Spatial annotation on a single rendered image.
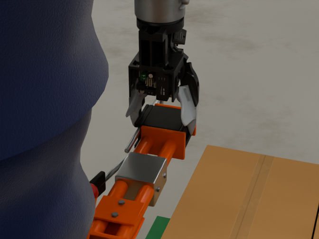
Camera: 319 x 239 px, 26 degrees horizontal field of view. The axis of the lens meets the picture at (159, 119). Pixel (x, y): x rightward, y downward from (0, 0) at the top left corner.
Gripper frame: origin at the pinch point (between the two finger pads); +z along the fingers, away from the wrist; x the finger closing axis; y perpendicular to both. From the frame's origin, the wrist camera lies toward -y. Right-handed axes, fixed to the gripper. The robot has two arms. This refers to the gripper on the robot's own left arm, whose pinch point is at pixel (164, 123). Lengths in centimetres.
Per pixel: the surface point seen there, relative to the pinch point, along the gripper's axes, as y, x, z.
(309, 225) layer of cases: -62, 25, 68
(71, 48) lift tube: 60, 11, -44
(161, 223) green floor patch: -113, -33, 123
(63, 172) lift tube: 60, 10, -35
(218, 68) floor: -256, -39, 126
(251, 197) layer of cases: -70, 8, 68
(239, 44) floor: -291, -33, 126
